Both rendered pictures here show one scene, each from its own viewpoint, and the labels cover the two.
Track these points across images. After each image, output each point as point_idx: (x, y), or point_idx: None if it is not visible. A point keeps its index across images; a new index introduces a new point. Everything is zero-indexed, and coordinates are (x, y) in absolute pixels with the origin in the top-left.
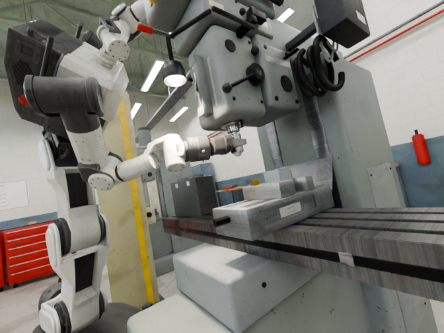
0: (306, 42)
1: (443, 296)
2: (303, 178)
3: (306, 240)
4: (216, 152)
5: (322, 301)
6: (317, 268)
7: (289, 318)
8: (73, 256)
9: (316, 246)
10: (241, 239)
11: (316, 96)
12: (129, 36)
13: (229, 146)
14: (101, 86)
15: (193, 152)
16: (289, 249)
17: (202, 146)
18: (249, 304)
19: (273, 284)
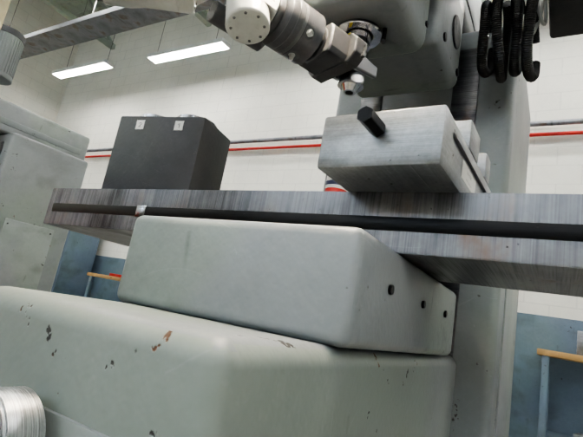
0: (479, 10)
1: None
2: (482, 155)
3: (518, 209)
4: (322, 57)
5: (417, 412)
6: (526, 258)
7: (387, 396)
8: None
9: (538, 218)
10: (337, 218)
11: (478, 88)
12: None
13: (357, 55)
14: None
15: (293, 19)
16: (468, 228)
17: (313, 22)
18: (370, 303)
19: (396, 305)
